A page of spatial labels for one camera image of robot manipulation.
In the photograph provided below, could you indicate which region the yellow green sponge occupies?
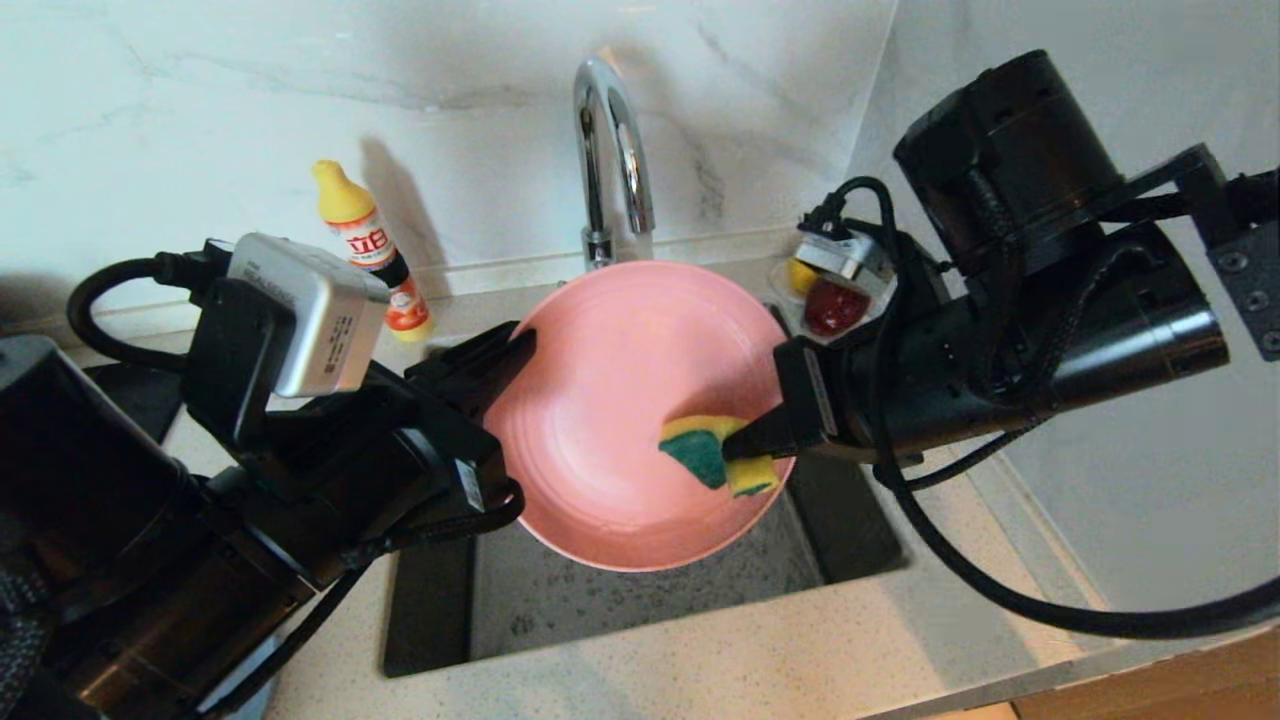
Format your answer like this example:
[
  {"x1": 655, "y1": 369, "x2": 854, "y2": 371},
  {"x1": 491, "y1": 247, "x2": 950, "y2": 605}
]
[{"x1": 658, "y1": 415, "x2": 781, "y2": 498}]

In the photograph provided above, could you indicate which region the pink plate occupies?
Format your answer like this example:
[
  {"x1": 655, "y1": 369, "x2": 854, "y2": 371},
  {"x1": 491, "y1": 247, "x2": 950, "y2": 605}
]
[{"x1": 483, "y1": 262, "x2": 801, "y2": 573}]

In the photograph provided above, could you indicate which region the yellow orange dish soap bottle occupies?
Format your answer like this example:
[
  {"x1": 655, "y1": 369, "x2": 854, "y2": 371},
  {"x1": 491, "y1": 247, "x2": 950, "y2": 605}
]
[{"x1": 312, "y1": 160, "x2": 434, "y2": 343}]

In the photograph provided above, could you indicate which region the chrome gooseneck faucet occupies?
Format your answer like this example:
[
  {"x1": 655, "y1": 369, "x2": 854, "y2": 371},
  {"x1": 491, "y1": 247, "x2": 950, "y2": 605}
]
[{"x1": 573, "y1": 57, "x2": 656, "y2": 271}]

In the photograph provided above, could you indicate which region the stainless steel sink basin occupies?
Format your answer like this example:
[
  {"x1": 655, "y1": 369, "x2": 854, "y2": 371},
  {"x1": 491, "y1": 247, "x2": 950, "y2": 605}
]
[{"x1": 381, "y1": 303, "x2": 911, "y2": 679}]

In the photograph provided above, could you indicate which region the black glass cooktop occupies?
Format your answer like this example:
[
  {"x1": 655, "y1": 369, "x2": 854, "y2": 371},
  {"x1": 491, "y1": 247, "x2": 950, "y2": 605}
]
[{"x1": 85, "y1": 362, "x2": 186, "y2": 446}]

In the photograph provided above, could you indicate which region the dark red apple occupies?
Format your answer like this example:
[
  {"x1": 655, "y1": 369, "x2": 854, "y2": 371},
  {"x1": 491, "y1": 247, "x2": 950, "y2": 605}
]
[{"x1": 805, "y1": 280, "x2": 873, "y2": 338}]

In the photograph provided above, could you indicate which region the light wooden cabinet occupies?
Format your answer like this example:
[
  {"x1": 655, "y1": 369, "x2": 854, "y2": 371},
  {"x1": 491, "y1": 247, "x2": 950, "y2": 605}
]
[{"x1": 1010, "y1": 625, "x2": 1280, "y2": 720}]

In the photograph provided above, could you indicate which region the black gripper power cable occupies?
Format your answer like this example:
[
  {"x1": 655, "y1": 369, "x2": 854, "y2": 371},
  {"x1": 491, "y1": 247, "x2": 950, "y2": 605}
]
[{"x1": 873, "y1": 412, "x2": 1046, "y2": 493}]

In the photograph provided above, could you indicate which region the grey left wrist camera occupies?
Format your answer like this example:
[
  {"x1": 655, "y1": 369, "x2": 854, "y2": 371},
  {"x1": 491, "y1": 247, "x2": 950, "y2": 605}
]
[{"x1": 228, "y1": 233, "x2": 391, "y2": 398}]

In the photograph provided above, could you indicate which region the thin black camera cable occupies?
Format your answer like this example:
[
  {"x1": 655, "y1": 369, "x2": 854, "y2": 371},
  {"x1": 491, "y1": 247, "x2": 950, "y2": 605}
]
[{"x1": 800, "y1": 177, "x2": 1280, "y2": 641}]

